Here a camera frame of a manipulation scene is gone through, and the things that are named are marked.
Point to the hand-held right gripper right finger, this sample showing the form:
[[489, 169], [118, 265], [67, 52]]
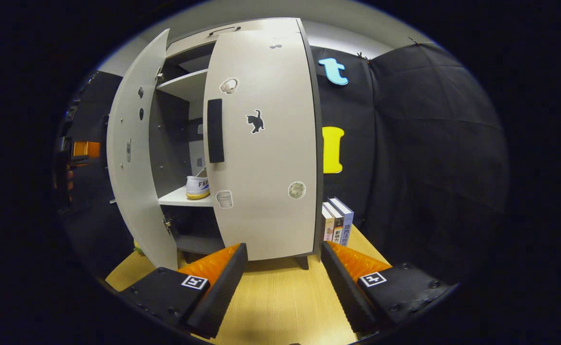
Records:
[[345, 292]]

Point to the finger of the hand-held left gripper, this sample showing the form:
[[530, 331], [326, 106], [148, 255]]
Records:
[[86, 149]]

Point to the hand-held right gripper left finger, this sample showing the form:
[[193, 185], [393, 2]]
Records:
[[220, 294]]

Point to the white door with phone sticker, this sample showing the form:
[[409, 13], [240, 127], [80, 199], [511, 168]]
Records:
[[132, 206]]

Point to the white and grey shoe cabinet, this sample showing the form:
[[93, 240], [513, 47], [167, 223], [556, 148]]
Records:
[[175, 143]]

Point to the white canvas shoe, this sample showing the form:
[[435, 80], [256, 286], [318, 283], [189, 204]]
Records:
[[198, 187]]

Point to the white door with cat sticker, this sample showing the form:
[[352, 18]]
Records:
[[271, 158]]

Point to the white paperback book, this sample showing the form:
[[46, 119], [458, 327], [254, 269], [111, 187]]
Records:
[[338, 230]]

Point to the cream paperback book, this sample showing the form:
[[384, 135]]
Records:
[[327, 227]]

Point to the lavender paperback book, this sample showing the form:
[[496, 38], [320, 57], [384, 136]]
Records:
[[347, 225]]

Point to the yellow plush toy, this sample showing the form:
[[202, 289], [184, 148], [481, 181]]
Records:
[[138, 248]]

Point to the black backdrop cloth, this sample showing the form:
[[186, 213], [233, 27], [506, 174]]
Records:
[[429, 167]]

